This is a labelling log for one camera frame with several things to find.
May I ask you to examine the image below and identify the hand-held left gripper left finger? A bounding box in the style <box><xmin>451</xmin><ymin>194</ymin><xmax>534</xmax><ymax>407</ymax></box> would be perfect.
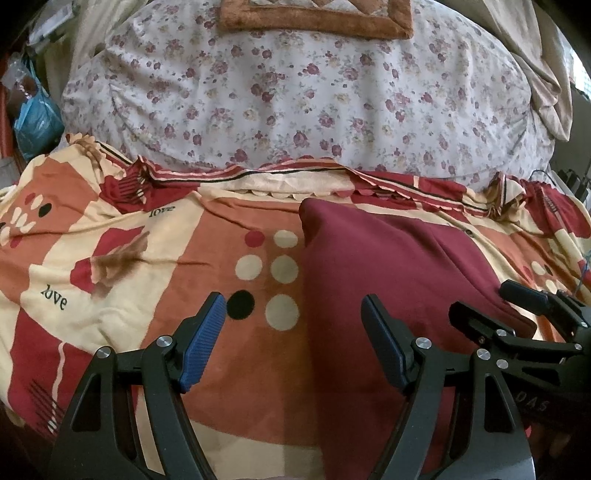
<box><xmin>46</xmin><ymin>292</ymin><xmax>227</xmax><ymax>480</ymax></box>

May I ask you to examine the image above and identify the brown plush mat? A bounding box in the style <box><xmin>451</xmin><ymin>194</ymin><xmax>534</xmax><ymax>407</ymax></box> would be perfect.
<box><xmin>219</xmin><ymin>0</ymin><xmax>414</xmax><ymax>40</ymax></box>

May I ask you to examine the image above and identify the thin black cable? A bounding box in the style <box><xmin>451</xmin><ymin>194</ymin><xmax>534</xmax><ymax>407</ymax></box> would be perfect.
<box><xmin>527</xmin><ymin>169</ymin><xmax>563</xmax><ymax>186</ymax></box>

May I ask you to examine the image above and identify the blue plastic bag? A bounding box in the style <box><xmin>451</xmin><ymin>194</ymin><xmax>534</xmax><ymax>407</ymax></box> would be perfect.
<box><xmin>14</xmin><ymin>60</ymin><xmax>65</xmax><ymax>160</ymax></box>

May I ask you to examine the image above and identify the dark red garment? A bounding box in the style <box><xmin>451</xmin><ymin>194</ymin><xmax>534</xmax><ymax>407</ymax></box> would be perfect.
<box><xmin>298</xmin><ymin>198</ymin><xmax>539</xmax><ymax>480</ymax></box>

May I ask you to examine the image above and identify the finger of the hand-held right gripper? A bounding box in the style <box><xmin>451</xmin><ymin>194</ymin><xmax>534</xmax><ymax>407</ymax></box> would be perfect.
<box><xmin>500</xmin><ymin>279</ymin><xmax>591</xmax><ymax>330</ymax></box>
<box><xmin>449</xmin><ymin>300</ymin><xmax>583</xmax><ymax>358</ymax></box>

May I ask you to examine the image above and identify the white floral quilt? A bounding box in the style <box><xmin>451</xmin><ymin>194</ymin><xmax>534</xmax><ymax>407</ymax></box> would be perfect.
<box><xmin>62</xmin><ymin>0</ymin><xmax>557</xmax><ymax>185</ymax></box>

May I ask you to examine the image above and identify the beige cloth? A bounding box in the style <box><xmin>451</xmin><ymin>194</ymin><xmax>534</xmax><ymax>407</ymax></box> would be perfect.
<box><xmin>485</xmin><ymin>0</ymin><xmax>575</xmax><ymax>141</ymax></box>

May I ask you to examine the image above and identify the cream red printed blanket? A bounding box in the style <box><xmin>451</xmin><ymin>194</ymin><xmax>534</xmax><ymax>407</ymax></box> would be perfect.
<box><xmin>0</xmin><ymin>131</ymin><xmax>591</xmax><ymax>480</ymax></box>

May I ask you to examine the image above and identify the clear plastic bag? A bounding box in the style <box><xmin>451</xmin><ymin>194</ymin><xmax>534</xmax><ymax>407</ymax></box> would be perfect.
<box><xmin>2</xmin><ymin>51</ymin><xmax>43</xmax><ymax>103</ymax></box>

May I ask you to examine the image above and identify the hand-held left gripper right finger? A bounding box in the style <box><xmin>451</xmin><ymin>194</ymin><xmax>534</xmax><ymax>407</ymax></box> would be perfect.
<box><xmin>361</xmin><ymin>295</ymin><xmax>536</xmax><ymax>480</ymax></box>

